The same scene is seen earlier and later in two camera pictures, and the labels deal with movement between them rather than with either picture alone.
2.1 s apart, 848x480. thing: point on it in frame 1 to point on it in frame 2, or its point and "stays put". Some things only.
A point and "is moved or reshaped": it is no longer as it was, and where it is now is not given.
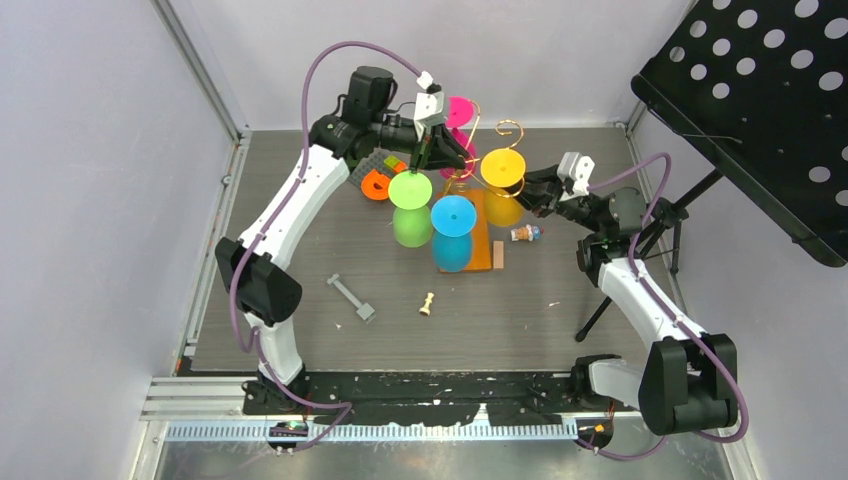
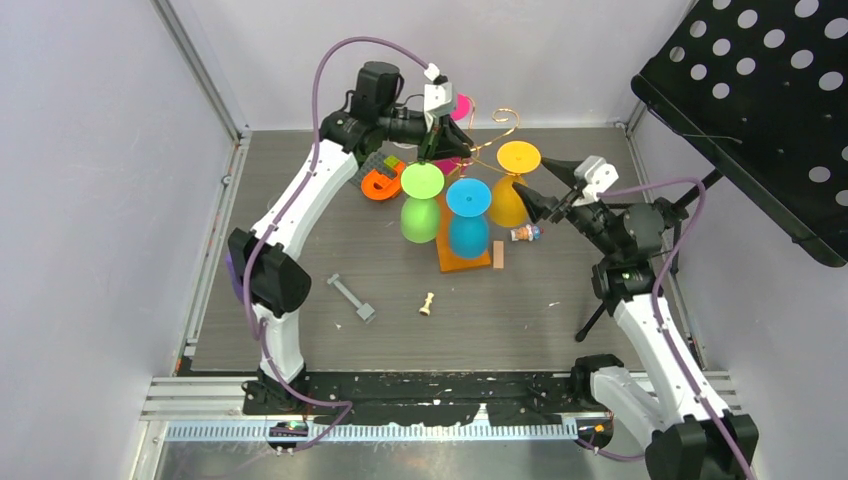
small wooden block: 498,254 stays put
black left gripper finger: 458,146 to 447,122
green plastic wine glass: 409,196 is moved or reshaped
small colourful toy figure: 526,232 stays put
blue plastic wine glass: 452,220 to 468,201
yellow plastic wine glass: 502,169 is moved or reshaped
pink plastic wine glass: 459,112 stays put
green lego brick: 391,160 stays put
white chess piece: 425,310 stays put
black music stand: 759,89 stays put
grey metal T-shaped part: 364,310 stays put
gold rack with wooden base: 481,252 to 447,257
